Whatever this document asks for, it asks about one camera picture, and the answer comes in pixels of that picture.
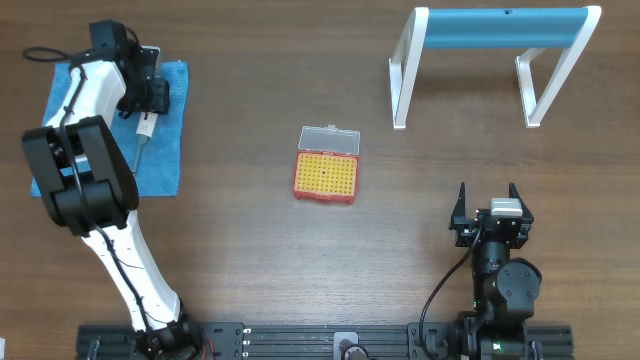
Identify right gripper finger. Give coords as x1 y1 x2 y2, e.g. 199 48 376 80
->
508 182 534 218
449 182 468 227

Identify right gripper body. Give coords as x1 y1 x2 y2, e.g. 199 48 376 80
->
448 208 534 249

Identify white pipette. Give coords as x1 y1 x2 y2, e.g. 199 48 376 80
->
130 110 159 175

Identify red and yellow tip box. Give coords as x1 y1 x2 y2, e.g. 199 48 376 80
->
292 124 362 206

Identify white and blue stand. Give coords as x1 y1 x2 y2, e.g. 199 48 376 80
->
388 4 603 130

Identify blue cloth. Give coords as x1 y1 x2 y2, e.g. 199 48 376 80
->
29 60 190 199

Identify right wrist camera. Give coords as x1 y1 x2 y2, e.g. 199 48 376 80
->
489 197 524 218

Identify black cable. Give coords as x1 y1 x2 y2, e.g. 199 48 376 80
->
22 46 90 69
418 227 484 359

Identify mounting rail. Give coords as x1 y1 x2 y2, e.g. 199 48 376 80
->
77 323 575 360

